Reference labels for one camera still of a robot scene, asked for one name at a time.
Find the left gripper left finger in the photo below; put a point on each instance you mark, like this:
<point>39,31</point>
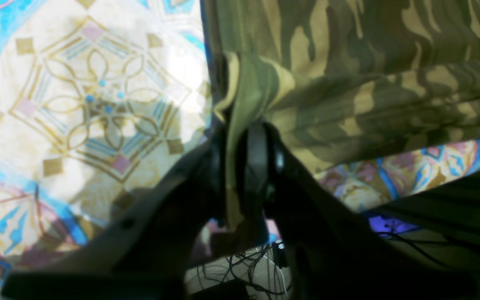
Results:
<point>144,253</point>

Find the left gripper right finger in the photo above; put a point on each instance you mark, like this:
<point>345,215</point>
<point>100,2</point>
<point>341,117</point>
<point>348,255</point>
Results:
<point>332,252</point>

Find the camouflage T-shirt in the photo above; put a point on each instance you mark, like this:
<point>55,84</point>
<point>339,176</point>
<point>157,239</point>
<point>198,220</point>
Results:
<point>378,99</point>

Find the patterned tile tablecloth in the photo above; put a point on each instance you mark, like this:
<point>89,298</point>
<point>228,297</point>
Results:
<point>98,100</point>

